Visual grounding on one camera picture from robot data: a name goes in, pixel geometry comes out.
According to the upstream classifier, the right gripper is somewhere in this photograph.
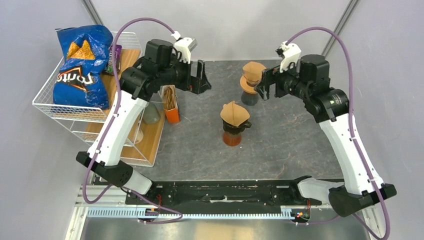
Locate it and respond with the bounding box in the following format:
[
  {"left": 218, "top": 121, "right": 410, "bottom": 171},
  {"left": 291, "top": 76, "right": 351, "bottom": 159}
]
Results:
[{"left": 254, "top": 57, "right": 312, "bottom": 101}]

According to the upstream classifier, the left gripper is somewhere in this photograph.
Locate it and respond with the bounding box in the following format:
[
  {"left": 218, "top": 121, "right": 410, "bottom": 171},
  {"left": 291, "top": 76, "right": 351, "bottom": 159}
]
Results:
[{"left": 158, "top": 54, "right": 211, "bottom": 95}]

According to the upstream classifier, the wooden dripper collar ring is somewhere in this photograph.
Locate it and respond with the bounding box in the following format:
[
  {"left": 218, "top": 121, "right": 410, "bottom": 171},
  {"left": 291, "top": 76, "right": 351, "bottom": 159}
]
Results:
[{"left": 239, "top": 75, "right": 264, "bottom": 95}]

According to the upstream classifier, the dark glass carafe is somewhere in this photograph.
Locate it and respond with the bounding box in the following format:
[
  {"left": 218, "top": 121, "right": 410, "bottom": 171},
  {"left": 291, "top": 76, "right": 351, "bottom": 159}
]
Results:
[{"left": 241, "top": 91, "right": 259, "bottom": 106}]

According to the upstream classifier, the brown paper coffee filter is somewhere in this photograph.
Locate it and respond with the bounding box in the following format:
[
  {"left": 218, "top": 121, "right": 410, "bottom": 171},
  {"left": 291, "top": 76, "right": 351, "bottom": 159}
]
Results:
[{"left": 242, "top": 61, "right": 266, "bottom": 85}]

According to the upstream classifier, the dark green ceramic dripper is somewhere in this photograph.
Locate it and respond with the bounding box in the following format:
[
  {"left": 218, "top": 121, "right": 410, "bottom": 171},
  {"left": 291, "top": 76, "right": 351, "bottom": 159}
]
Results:
[{"left": 222, "top": 120, "right": 252, "bottom": 135}]

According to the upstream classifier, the orange liquid glass beaker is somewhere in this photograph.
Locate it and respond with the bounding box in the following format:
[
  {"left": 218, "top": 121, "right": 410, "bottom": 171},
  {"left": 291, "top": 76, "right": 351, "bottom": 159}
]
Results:
[{"left": 222, "top": 131, "right": 242, "bottom": 147}]

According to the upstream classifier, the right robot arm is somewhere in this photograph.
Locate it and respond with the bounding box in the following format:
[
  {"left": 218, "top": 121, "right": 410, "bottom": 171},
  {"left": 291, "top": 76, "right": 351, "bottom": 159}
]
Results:
[{"left": 255, "top": 54, "right": 397, "bottom": 217}]

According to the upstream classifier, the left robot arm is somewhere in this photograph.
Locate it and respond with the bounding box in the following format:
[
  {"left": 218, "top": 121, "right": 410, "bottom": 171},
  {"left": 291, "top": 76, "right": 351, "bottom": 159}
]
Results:
[{"left": 76, "top": 37, "right": 212, "bottom": 205}]

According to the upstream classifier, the orange filter holder box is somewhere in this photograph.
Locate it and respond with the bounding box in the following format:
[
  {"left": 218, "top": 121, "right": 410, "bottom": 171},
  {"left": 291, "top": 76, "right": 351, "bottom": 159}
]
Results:
[{"left": 161, "top": 85, "right": 181, "bottom": 124}]

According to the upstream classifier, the cream bottle on shelf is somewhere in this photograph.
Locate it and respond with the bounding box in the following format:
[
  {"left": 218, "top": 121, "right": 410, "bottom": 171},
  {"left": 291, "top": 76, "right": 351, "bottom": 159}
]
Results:
[{"left": 128, "top": 119, "right": 144, "bottom": 145}]

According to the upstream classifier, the purple candy packet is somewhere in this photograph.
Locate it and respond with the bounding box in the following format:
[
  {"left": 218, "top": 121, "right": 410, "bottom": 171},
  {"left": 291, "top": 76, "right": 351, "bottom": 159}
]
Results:
[{"left": 102, "top": 44, "right": 122, "bottom": 76}]

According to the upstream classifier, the blue Doritos chip bag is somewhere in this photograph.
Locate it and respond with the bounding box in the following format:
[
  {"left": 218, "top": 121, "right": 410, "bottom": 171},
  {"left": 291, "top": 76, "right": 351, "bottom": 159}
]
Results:
[{"left": 53, "top": 24, "right": 113, "bottom": 110}]

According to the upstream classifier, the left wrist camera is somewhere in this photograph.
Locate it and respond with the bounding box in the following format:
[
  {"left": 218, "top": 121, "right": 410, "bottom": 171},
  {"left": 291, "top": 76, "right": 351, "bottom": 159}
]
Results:
[{"left": 171, "top": 31, "right": 198, "bottom": 64}]

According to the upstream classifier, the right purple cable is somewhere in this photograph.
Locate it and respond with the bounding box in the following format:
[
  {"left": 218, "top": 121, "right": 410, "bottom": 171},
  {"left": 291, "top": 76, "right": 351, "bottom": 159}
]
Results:
[{"left": 286, "top": 26, "right": 391, "bottom": 240}]

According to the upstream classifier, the purple cable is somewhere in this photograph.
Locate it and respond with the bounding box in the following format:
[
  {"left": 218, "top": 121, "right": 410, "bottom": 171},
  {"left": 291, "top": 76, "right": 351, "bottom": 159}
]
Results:
[
  {"left": 286, "top": 26, "right": 391, "bottom": 240},
  {"left": 81, "top": 17, "right": 184, "bottom": 225}
]

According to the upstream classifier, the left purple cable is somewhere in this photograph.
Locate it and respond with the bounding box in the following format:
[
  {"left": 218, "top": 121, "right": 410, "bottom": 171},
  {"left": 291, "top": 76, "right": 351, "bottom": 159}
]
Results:
[{"left": 81, "top": 17, "right": 184, "bottom": 225}]

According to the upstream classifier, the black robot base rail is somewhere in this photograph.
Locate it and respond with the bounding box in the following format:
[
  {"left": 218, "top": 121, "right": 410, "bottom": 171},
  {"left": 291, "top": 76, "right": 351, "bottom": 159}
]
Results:
[{"left": 145, "top": 179, "right": 322, "bottom": 215}]

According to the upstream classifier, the white wire shelf rack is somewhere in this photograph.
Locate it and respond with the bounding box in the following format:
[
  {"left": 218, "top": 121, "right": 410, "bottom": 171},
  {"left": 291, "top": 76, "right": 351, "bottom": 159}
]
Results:
[{"left": 32, "top": 32, "right": 165, "bottom": 167}]

